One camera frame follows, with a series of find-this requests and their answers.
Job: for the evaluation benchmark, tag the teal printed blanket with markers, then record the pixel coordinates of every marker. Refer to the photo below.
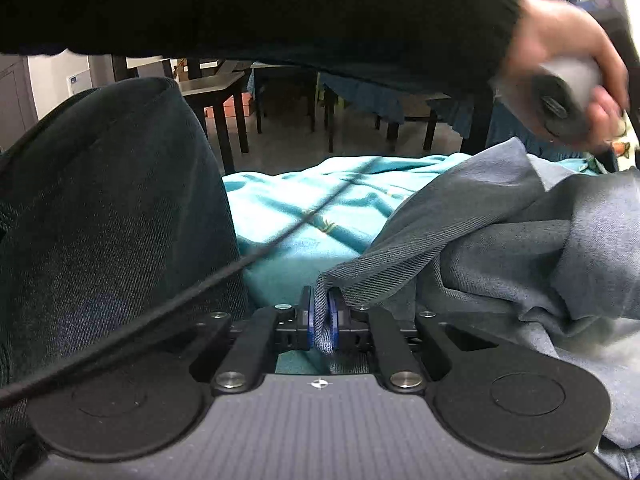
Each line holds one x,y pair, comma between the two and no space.
280,285

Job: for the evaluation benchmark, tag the person's leg in dark pants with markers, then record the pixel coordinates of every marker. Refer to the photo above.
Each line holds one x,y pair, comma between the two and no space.
100,210

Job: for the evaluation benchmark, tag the person's left hand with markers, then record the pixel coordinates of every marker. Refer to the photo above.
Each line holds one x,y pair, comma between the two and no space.
560,35

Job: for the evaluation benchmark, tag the dark table with blue cloth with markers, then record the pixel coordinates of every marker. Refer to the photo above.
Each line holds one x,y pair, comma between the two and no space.
285,77

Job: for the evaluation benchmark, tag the orange box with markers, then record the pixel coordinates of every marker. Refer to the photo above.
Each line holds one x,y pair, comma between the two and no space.
230,105

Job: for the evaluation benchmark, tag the grey door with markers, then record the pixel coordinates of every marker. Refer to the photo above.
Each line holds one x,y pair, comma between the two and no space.
15,95

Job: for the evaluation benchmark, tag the white orange printed cloth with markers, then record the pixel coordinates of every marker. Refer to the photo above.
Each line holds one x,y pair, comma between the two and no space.
627,147

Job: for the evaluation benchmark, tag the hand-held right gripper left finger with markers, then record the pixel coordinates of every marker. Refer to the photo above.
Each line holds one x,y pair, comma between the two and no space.
312,321

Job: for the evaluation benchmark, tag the person's left forearm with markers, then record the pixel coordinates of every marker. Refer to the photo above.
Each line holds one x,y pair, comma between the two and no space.
250,5

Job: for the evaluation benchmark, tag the light blue garment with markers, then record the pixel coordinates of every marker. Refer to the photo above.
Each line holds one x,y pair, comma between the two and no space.
500,240

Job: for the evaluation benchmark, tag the white appliance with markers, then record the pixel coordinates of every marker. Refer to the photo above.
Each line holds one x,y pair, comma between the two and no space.
77,82

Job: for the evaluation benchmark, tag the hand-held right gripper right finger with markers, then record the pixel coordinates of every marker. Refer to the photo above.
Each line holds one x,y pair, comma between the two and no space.
337,321

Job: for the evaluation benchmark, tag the dark table with frilled cloth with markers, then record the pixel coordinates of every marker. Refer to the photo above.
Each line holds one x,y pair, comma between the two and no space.
365,97

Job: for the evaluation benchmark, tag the small dark wooden table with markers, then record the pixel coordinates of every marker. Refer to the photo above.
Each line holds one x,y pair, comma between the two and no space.
220,85

